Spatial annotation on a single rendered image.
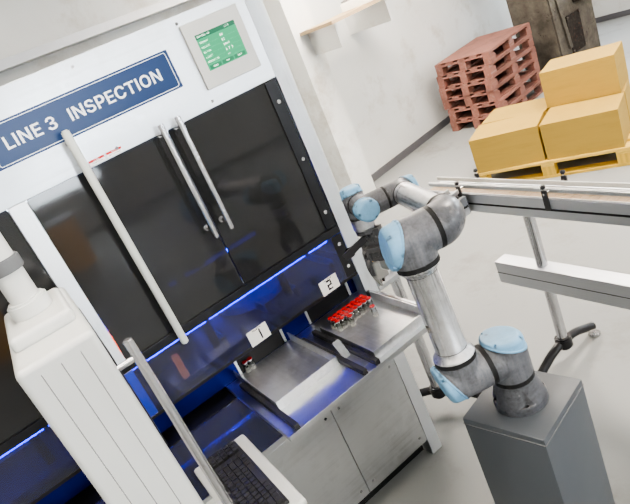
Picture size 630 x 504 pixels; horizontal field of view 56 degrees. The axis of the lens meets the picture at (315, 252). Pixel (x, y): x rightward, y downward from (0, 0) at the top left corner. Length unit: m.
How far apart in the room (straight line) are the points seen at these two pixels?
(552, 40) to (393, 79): 2.14
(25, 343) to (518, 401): 1.26
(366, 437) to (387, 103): 4.91
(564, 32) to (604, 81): 3.01
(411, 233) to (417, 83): 6.02
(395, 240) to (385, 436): 1.38
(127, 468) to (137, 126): 1.00
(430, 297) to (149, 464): 0.79
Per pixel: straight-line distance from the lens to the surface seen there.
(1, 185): 1.88
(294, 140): 2.16
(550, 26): 8.15
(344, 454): 2.57
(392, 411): 2.65
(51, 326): 1.50
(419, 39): 7.59
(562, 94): 5.43
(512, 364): 1.68
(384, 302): 2.31
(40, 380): 1.41
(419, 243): 1.46
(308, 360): 2.16
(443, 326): 1.57
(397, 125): 7.04
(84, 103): 1.91
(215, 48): 2.05
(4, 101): 1.89
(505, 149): 5.25
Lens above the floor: 1.98
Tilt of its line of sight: 21 degrees down
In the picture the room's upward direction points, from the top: 24 degrees counter-clockwise
